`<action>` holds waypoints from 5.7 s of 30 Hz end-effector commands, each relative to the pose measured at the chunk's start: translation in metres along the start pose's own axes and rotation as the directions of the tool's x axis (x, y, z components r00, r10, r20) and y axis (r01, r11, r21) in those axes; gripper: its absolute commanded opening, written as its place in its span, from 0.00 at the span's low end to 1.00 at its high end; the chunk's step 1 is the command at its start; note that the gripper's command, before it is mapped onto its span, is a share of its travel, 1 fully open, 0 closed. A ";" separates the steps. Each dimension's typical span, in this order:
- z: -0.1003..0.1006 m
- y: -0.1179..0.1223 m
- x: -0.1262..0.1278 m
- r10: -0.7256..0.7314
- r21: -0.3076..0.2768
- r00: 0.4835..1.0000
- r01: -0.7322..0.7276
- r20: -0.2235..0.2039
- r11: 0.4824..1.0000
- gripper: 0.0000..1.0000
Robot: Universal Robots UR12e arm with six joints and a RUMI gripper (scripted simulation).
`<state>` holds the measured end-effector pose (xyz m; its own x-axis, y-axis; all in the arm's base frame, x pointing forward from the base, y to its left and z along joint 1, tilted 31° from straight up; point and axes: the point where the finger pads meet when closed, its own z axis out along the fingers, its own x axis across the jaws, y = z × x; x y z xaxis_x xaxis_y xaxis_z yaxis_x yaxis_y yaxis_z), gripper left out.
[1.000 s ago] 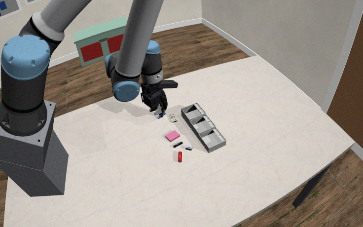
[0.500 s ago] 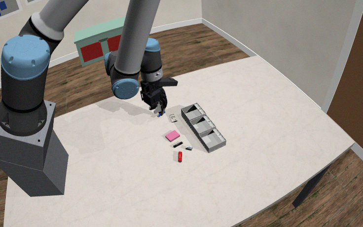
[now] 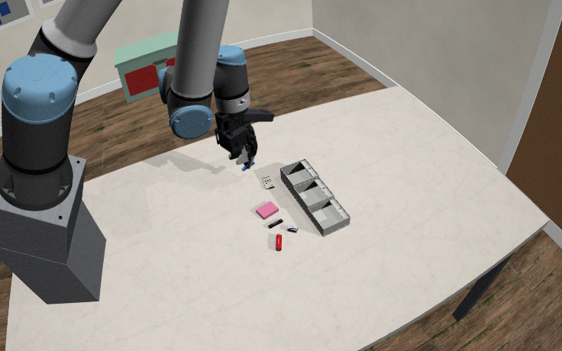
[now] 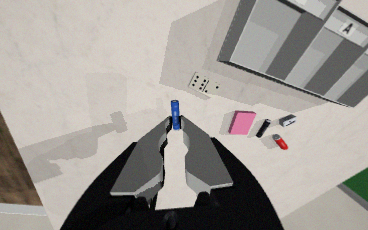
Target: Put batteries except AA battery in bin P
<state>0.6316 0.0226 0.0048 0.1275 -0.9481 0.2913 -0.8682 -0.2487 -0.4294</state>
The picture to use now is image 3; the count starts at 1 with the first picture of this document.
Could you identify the pink square pad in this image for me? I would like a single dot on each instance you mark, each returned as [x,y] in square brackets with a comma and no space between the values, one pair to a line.
[267,210]

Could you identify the red battery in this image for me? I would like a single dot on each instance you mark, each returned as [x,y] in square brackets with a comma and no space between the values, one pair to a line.
[278,242]

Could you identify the black battery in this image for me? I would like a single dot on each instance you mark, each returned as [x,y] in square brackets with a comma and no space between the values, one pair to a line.
[275,223]

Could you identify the white domino tile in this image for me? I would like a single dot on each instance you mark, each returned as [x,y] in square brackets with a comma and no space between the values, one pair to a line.
[268,182]

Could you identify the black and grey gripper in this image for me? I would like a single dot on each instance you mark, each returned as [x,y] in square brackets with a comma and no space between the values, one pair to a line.
[240,141]

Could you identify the grey three-compartment bin rack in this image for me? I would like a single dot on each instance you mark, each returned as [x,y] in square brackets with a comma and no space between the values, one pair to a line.
[310,192]

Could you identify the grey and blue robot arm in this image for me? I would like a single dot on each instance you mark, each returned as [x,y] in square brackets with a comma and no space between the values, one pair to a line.
[39,91]

